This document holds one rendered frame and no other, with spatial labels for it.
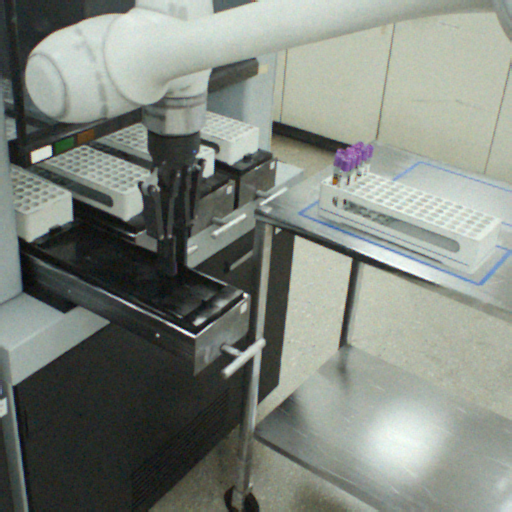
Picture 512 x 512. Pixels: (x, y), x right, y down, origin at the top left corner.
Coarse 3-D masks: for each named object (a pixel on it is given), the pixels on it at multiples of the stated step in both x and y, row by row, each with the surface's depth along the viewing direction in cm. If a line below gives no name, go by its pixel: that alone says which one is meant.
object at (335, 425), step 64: (448, 192) 148; (256, 256) 141; (384, 256) 125; (256, 320) 147; (256, 384) 157; (320, 384) 179; (384, 384) 181; (320, 448) 161; (384, 448) 163; (448, 448) 164
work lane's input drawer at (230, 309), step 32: (32, 256) 121; (64, 256) 122; (96, 256) 122; (128, 256) 123; (64, 288) 119; (96, 288) 114; (128, 288) 115; (160, 288) 116; (192, 288) 116; (224, 288) 114; (128, 320) 113; (160, 320) 109; (192, 320) 107; (224, 320) 111; (192, 352) 107; (224, 352) 113
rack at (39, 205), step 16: (16, 176) 131; (32, 176) 131; (16, 192) 126; (32, 192) 126; (48, 192) 127; (64, 192) 127; (16, 208) 121; (32, 208) 122; (48, 208) 123; (64, 208) 126; (32, 224) 121; (48, 224) 124
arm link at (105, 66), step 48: (288, 0) 79; (336, 0) 79; (384, 0) 79; (432, 0) 77; (480, 0) 75; (48, 48) 82; (96, 48) 83; (144, 48) 82; (192, 48) 80; (240, 48) 80; (288, 48) 82; (48, 96) 83; (96, 96) 84; (144, 96) 86
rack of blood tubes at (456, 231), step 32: (320, 192) 134; (352, 192) 131; (384, 192) 132; (416, 192) 133; (352, 224) 132; (384, 224) 133; (416, 224) 125; (448, 224) 123; (480, 224) 124; (448, 256) 123; (480, 256) 122
